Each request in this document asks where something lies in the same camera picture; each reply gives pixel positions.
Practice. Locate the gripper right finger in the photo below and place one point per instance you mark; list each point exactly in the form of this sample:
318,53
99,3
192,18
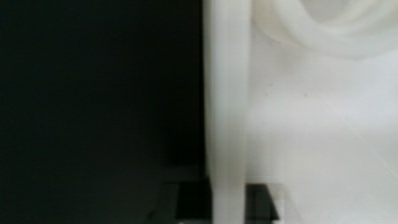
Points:
268,206

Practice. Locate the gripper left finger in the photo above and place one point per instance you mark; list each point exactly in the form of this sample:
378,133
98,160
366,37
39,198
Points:
183,204

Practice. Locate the white square tabletop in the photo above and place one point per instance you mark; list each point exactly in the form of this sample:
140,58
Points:
300,103

